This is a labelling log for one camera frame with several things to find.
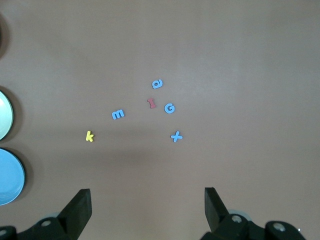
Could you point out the blue foam letter x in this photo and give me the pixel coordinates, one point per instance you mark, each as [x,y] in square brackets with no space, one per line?
[176,136]

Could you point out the blue foam letter m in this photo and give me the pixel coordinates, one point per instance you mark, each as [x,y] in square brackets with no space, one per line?
[118,113]

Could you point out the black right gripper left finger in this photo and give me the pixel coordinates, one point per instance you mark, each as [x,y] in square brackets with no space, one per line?
[72,217]

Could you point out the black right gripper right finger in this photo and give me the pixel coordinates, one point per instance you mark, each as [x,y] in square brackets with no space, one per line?
[217,220]

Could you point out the blue round plate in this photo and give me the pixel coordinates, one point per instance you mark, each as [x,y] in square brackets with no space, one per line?
[10,175]

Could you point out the blue foam letter G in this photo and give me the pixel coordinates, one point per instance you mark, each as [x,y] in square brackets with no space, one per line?
[166,108]

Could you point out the blue foam letter a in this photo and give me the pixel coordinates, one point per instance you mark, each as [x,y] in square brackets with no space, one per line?
[161,82]

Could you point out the green round plate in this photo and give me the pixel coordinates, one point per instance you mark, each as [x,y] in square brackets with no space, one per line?
[5,115]

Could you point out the pink round plate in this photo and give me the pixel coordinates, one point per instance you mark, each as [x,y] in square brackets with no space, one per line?
[0,40]

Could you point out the red foam letter I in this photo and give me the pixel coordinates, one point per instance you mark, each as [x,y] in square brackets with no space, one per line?
[151,103]

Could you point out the yellow foam letter k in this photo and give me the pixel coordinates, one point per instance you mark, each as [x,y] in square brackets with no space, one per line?
[87,136]

